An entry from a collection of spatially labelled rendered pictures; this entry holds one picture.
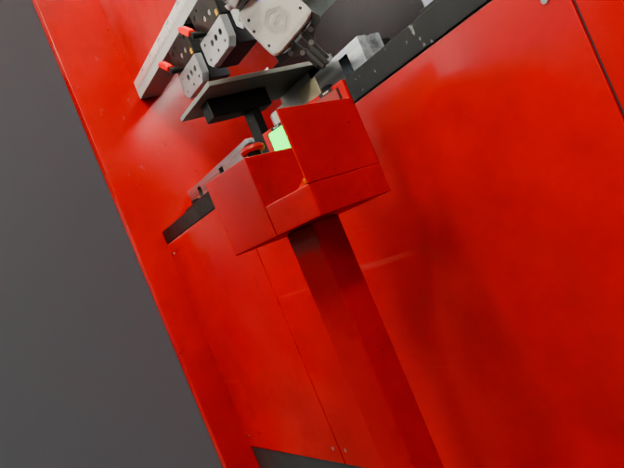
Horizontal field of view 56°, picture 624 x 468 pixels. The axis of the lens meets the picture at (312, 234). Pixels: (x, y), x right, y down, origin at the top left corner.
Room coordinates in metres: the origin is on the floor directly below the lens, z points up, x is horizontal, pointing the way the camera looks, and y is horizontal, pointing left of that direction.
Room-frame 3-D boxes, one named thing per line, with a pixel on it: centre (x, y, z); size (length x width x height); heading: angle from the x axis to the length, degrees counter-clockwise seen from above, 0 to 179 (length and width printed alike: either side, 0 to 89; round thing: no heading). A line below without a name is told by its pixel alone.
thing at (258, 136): (1.26, 0.04, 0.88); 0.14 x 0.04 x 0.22; 122
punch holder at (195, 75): (1.71, 0.11, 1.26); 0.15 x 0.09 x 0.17; 32
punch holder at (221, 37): (1.55, 0.01, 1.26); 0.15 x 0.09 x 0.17; 32
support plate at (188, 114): (1.28, 0.01, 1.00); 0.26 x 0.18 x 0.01; 122
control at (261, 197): (0.89, -0.01, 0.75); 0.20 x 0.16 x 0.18; 45
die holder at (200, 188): (1.82, 0.18, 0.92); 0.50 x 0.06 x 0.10; 32
